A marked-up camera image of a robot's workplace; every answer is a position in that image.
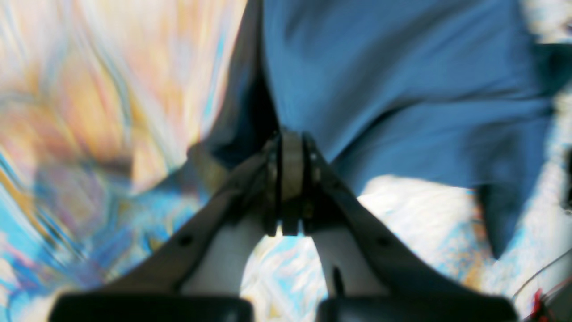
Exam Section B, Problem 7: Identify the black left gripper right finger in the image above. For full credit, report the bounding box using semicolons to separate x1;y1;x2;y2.
293;134;517;322

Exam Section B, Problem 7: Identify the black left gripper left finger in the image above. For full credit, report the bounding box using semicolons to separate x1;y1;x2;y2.
49;134;291;322

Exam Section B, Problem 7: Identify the dark navy t-shirt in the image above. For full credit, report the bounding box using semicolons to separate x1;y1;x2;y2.
207;0;571;259

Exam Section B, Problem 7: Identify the patterned colourful tablecloth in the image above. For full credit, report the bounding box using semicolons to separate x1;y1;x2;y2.
1;0;571;322

